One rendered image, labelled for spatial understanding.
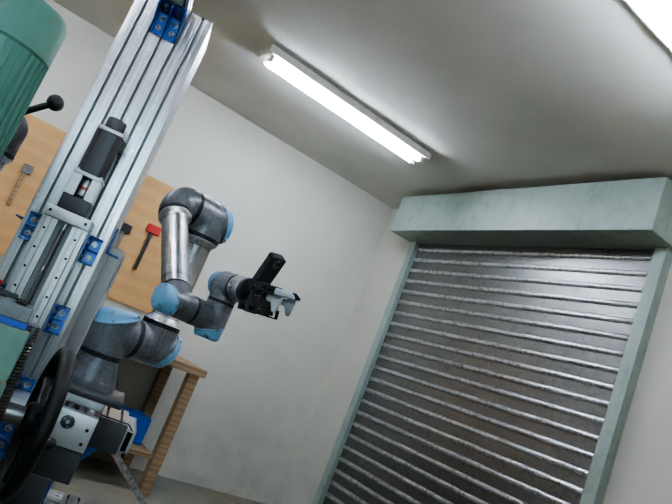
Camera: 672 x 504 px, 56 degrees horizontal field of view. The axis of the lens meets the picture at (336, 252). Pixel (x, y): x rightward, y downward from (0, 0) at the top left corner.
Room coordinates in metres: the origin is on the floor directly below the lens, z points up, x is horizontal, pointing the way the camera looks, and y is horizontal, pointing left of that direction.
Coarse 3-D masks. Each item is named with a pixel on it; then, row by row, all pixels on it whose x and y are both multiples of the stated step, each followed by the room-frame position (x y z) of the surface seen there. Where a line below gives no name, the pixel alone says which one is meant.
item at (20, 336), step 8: (0, 328) 1.14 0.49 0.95; (8, 328) 1.14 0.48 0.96; (16, 328) 1.15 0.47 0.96; (0, 336) 1.14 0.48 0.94; (8, 336) 1.14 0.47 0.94; (16, 336) 1.15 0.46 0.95; (24, 336) 1.15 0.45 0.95; (0, 344) 1.14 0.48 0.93; (8, 344) 1.15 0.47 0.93; (16, 344) 1.15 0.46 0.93; (24, 344) 1.16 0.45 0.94; (0, 352) 1.14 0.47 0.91; (8, 352) 1.15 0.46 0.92; (16, 352) 1.15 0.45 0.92; (0, 360) 1.15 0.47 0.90; (8, 360) 1.15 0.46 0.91; (16, 360) 1.16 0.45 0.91; (0, 368) 1.15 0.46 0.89; (8, 368) 1.15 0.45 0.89; (0, 376) 1.15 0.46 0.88; (8, 376) 1.16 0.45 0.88
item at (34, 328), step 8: (32, 328) 1.18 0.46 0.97; (32, 336) 1.19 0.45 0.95; (32, 344) 1.20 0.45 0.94; (24, 352) 1.19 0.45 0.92; (24, 360) 1.19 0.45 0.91; (16, 368) 1.19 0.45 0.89; (16, 376) 1.19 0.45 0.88; (8, 384) 1.19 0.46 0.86; (8, 392) 1.19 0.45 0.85; (0, 400) 1.19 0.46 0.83; (8, 400) 1.20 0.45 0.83; (0, 408) 1.20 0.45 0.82; (0, 416) 1.20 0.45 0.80; (0, 424) 1.21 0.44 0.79
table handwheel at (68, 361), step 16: (64, 352) 1.21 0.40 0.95; (48, 368) 1.32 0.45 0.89; (64, 368) 1.17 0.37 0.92; (48, 384) 1.32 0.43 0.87; (64, 384) 1.15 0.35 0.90; (32, 400) 1.35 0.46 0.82; (48, 400) 1.13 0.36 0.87; (64, 400) 1.15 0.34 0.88; (16, 416) 1.22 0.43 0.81; (32, 416) 1.22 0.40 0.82; (48, 416) 1.12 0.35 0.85; (16, 432) 1.34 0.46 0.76; (32, 432) 1.23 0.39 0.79; (48, 432) 1.13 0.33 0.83; (16, 448) 1.33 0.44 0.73; (32, 448) 1.12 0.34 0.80; (16, 464) 1.14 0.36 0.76; (32, 464) 1.13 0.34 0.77; (0, 480) 1.26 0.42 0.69; (16, 480) 1.14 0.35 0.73; (0, 496) 1.18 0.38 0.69
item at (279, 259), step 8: (272, 256) 1.58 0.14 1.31; (280, 256) 1.59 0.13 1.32; (264, 264) 1.60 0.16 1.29; (272, 264) 1.59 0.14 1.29; (280, 264) 1.60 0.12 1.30; (256, 272) 1.62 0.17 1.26; (264, 272) 1.60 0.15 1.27; (272, 272) 1.61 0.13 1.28; (256, 280) 1.61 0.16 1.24; (264, 280) 1.62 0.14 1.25; (272, 280) 1.63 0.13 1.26
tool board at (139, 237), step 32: (32, 128) 4.02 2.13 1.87; (32, 160) 4.06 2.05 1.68; (0, 192) 4.02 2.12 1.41; (32, 192) 4.10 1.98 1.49; (160, 192) 4.47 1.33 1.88; (0, 224) 4.07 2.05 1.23; (128, 224) 4.40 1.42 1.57; (160, 224) 4.52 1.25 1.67; (128, 256) 4.46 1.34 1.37; (160, 256) 4.56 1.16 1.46; (128, 288) 4.51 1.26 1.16
